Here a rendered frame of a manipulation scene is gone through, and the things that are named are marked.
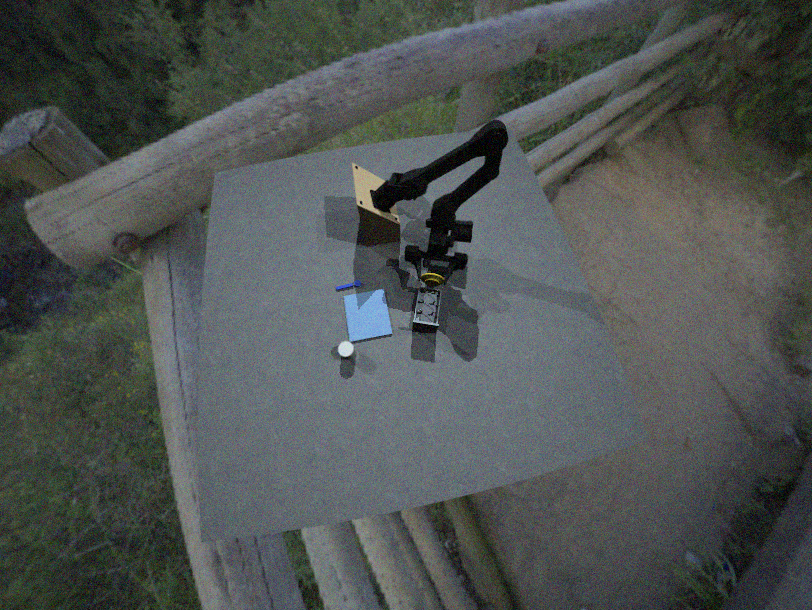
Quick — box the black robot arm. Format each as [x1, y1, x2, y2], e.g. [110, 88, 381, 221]
[370, 119, 508, 254]

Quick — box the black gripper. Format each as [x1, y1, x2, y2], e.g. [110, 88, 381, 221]
[405, 245, 468, 285]

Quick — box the grey cylinder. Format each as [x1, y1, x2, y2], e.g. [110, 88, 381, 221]
[338, 342, 356, 359]

